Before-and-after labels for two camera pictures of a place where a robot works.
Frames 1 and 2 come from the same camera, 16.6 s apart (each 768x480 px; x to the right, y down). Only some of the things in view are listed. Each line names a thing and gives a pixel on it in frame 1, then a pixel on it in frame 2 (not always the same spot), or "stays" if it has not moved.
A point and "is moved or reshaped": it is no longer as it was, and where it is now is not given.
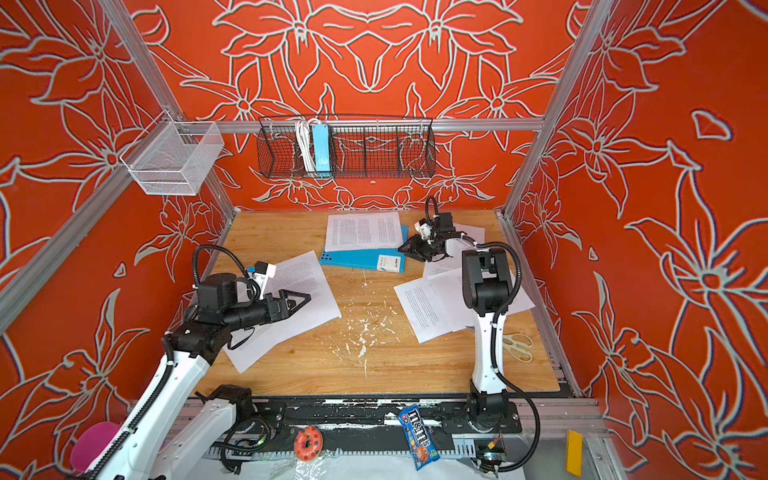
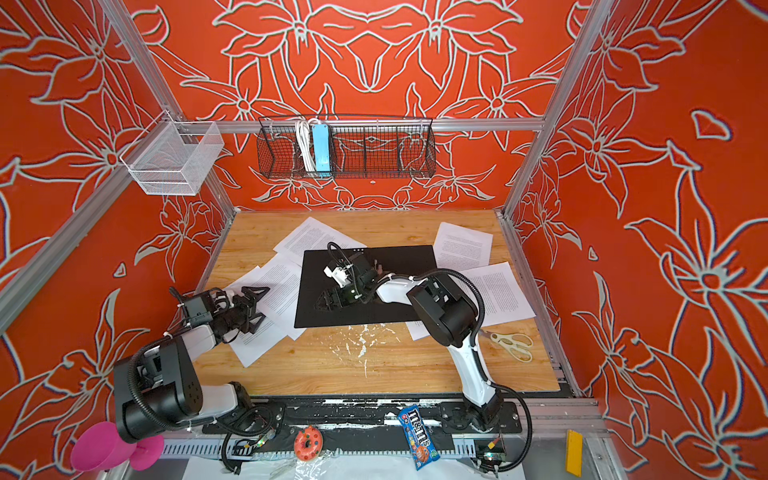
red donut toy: [308, 443] stays
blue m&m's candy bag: [422, 448] stays
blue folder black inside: [390, 260] is moved or reshaped
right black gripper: [415, 248] → [328, 296]
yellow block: [574, 453] stays
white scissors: [509, 343] stays
